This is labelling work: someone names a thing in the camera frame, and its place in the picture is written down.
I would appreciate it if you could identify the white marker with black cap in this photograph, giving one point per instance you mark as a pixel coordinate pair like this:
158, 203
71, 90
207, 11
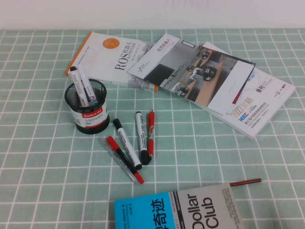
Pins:
75, 80
142, 136
126, 143

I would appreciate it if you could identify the transparent ballpoint pen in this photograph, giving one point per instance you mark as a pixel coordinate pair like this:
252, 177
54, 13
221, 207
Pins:
119, 161

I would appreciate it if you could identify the thin black pen red cap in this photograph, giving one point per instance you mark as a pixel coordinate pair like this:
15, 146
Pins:
119, 152

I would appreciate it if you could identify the white marker with blue print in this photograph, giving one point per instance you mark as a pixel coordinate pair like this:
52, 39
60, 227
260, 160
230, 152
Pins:
84, 76

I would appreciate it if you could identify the blue grey Dollar Club book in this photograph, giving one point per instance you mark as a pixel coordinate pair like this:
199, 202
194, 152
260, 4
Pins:
190, 210

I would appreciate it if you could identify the folded robot photo brochure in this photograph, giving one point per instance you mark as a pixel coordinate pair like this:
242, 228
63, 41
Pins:
190, 78

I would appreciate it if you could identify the white orange ROS book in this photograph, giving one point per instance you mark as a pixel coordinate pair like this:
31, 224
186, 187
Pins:
104, 59

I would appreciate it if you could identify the black mesh pen holder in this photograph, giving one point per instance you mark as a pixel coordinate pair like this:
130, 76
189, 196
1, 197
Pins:
93, 119

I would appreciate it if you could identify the red gel pen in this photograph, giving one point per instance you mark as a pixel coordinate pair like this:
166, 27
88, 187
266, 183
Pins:
150, 143

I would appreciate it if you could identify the dark red pencil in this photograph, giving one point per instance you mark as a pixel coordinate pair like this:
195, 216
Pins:
247, 181

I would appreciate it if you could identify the green white grid tablecloth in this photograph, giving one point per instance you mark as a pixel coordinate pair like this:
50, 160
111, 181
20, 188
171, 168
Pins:
35, 155

